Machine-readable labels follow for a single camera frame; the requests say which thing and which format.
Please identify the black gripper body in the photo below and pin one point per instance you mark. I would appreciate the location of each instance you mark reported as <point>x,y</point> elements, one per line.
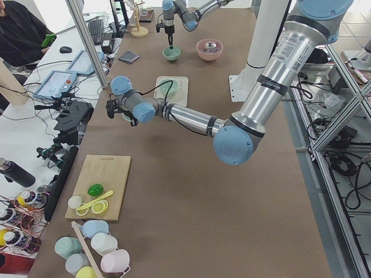
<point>168,29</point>
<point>129,116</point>

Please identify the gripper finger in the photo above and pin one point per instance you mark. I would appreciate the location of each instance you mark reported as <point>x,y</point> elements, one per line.
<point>133,122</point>
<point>170,40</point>

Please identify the green bowl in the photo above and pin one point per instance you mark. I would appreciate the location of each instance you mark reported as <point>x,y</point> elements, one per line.
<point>171,53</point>
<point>127,118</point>
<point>168,87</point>

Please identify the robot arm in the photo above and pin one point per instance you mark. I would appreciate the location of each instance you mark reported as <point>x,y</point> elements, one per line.
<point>190,20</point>
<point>288,35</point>

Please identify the black tray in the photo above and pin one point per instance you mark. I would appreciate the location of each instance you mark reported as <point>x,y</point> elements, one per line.
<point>146,17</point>

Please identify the wooden mug tree stand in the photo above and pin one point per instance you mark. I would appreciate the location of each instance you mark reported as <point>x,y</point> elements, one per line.
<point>137,31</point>

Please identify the pink bowl with ice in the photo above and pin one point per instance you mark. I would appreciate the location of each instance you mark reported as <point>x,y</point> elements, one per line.
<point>208,56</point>

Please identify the black gripper stand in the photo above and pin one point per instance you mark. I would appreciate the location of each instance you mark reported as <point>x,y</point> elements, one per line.
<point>72,122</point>

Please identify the green bowl on tray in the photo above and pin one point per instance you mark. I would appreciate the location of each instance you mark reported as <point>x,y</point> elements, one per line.
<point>168,87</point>

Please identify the grey cleaning cloth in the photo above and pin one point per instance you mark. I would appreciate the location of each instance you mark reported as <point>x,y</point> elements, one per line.
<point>129,57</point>

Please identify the upper teach pendant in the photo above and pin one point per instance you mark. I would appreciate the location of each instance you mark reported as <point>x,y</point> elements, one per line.
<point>81,64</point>

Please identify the teach pendant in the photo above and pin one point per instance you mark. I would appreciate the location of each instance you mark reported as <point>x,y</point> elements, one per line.
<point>56,83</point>
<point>81,64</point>

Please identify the cream rabbit tray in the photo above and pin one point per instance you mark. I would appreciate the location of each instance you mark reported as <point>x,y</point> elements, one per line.
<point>181,95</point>

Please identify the wooden cutting board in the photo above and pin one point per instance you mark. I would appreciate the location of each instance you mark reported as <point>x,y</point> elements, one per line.
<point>111,173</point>

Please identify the lower teach pendant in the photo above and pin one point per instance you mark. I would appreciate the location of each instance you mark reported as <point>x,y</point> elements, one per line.
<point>56,83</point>

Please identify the black keyboard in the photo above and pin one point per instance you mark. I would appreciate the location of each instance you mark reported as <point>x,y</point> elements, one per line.
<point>95,28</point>

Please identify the yellow plastic knife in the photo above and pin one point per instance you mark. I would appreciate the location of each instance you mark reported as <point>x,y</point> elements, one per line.
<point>90,204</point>

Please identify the black computer mouse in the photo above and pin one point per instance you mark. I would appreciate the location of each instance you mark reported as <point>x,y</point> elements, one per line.
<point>65,50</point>

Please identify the green lime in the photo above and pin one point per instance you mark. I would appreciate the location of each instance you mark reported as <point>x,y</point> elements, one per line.
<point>95,190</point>

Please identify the front lemon slice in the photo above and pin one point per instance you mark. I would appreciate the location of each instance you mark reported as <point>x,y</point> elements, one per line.
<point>99,207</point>

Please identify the lemon slice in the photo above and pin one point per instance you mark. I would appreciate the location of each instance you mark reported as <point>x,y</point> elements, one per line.
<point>99,207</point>
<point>81,212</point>

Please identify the white garlic bulb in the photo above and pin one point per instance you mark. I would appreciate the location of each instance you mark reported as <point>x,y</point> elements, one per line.
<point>75,201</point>

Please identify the rear lemon slice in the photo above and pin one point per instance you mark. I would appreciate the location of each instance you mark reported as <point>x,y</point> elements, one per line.
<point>81,212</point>

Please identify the light blue plastic cup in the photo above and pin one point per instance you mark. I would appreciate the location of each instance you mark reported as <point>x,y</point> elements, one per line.
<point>92,227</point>

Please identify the person in black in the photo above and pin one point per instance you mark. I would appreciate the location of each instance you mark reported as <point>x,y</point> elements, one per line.
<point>22,35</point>

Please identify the yellow sauce bottle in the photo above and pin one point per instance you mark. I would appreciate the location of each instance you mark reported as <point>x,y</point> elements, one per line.
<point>32,199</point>

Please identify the white plastic cup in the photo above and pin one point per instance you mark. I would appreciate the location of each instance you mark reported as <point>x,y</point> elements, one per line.
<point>103,243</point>

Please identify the pink plastic cup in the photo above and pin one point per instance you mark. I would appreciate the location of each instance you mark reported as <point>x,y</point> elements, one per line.
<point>116,261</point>

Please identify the green plastic cup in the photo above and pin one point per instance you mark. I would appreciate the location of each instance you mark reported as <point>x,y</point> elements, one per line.
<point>67,246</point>

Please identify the dark sauce bottle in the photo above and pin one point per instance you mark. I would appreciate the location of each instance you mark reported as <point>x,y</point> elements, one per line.
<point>12,216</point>

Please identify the grey plastic cup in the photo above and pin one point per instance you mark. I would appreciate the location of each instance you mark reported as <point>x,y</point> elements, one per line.
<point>76,262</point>

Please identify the yellow plastic cup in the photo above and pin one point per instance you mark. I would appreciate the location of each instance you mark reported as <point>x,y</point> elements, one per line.
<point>86,272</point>

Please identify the aluminium frame post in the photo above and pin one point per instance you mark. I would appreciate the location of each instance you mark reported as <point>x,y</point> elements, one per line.
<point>87,41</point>

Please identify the wooden rack handle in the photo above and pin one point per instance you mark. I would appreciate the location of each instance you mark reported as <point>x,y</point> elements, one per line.
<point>76,227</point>

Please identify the copper wire bottle rack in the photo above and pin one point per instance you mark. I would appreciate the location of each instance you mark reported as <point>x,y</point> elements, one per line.
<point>23,222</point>

